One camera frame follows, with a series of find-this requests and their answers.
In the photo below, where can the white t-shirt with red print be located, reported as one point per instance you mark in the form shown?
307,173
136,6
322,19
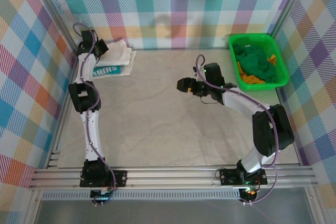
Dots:
118,51

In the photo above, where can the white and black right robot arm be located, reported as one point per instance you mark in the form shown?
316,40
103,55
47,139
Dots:
270,129

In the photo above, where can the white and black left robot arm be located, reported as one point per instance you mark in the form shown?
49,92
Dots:
84,95

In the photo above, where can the yellow crumpled t-shirt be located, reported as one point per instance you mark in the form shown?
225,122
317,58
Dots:
250,79

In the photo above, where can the green crumpled t-shirt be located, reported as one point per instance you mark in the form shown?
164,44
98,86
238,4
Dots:
252,61

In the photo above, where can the green plastic basket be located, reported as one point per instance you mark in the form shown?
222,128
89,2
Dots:
262,86

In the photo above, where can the aluminium corner post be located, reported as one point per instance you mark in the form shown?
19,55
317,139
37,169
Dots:
65,28
289,6

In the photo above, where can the aluminium side rail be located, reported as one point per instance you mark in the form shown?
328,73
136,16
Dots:
283,103
62,119

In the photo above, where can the wide aluminium mounting rail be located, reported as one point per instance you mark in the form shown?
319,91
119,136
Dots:
170,176

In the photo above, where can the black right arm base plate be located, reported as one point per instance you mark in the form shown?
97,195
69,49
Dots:
228,176

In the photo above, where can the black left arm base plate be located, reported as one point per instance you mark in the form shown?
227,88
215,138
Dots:
119,178

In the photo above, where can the aluminium frame bar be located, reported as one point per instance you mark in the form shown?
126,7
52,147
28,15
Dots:
315,208
32,208

